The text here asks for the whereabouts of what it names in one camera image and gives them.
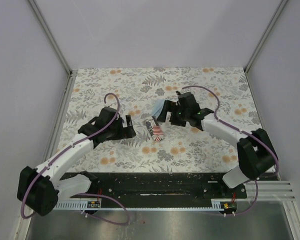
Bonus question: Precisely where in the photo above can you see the purple cable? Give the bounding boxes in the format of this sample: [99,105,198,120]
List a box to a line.
[181,85,281,217]
[19,92,132,225]

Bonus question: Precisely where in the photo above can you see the white slotted cable duct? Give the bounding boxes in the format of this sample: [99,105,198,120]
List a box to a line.
[54,197,224,211]

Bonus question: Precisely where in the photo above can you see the floral pattern table mat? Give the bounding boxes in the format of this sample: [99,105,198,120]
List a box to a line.
[58,67,261,173]

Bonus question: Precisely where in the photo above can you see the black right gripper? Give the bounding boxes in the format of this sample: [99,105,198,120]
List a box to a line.
[155,100,189,128]

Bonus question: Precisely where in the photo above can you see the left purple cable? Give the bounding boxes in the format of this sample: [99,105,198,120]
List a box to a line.
[19,92,132,225]

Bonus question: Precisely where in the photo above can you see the aluminium frame post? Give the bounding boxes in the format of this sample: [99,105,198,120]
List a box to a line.
[27,0,74,77]
[244,0,290,74]

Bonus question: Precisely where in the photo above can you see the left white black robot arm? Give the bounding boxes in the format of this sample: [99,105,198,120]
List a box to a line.
[17,107,136,219]

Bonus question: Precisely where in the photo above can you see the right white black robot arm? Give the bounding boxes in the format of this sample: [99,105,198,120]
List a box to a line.
[152,92,279,198]

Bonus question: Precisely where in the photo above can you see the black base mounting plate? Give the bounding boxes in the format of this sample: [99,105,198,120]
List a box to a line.
[59,171,248,208]

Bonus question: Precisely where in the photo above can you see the light blue cleaning cloth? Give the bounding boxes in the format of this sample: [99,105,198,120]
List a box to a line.
[151,99,165,118]

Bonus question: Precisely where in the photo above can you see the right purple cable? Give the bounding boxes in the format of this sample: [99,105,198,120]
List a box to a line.
[181,85,281,217]

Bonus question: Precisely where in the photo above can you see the left aluminium frame post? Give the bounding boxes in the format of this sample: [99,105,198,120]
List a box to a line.
[27,0,74,77]

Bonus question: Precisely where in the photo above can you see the right aluminium frame post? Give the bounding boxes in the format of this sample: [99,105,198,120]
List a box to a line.
[244,0,290,74]

